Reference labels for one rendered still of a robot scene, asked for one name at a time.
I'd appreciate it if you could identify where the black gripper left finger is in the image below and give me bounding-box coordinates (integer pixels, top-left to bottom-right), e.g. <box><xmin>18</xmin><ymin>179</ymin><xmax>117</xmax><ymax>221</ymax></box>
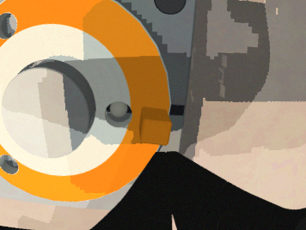
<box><xmin>89</xmin><ymin>153</ymin><xmax>173</xmax><ymax>230</ymax></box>

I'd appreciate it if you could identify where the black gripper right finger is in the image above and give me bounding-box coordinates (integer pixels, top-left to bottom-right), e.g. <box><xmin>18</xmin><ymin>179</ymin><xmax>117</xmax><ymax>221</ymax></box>
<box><xmin>167</xmin><ymin>150</ymin><xmax>306</xmax><ymax>230</ymax></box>

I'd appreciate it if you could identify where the orange round plate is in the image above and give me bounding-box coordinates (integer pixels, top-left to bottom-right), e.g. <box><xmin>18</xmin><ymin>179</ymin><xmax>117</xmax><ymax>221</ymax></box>
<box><xmin>0</xmin><ymin>0</ymin><xmax>173</xmax><ymax>202</ymax></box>

